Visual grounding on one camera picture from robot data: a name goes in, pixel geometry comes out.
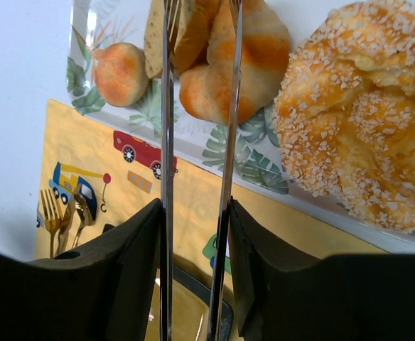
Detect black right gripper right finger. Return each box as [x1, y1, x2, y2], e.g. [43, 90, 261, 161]
[229, 201, 415, 340]

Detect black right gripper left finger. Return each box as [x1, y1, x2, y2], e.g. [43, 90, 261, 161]
[0, 200, 162, 340]

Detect sliced bread piece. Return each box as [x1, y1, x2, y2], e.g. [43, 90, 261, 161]
[144, 1, 218, 78]

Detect metal tongs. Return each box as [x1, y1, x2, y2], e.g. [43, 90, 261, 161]
[160, 1, 243, 340]

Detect sugar topped round bread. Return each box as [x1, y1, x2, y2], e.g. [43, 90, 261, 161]
[273, 1, 415, 232]

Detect gold knife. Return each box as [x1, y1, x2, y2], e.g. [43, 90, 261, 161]
[55, 194, 75, 256]

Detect gold spoon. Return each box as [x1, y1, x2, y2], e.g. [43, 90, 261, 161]
[72, 193, 95, 248]

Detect black square plate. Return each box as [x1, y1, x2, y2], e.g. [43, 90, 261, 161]
[144, 264, 235, 341]

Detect gold fork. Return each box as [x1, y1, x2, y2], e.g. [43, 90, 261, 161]
[40, 189, 63, 258]

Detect yellow vehicle print placemat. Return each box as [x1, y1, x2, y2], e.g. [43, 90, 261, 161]
[41, 99, 377, 285]

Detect small round bun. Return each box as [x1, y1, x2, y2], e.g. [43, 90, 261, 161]
[93, 43, 150, 107]

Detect twisted ring bread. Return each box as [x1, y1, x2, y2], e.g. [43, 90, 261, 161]
[179, 1, 291, 124]

